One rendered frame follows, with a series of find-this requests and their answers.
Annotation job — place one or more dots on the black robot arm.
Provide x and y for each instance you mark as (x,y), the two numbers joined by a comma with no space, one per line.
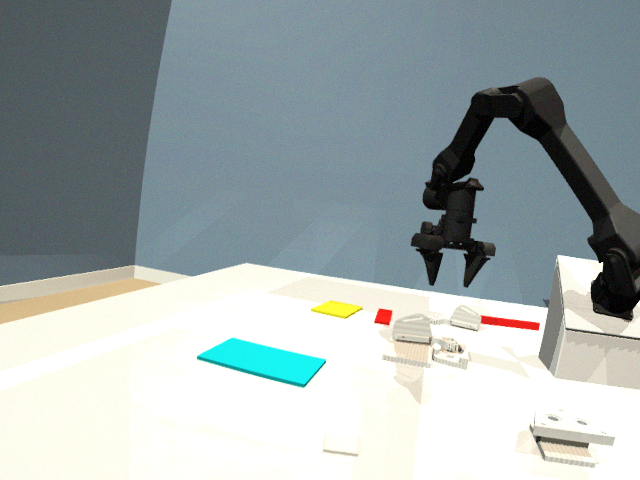
(536,109)

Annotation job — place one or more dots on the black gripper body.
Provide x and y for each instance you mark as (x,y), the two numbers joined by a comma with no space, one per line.
(457,229)

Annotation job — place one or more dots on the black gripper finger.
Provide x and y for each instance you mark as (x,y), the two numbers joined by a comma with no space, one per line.
(432,261)
(473,265)

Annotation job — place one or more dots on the cyan flat rectangular plate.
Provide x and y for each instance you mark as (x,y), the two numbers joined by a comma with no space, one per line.
(266,362)

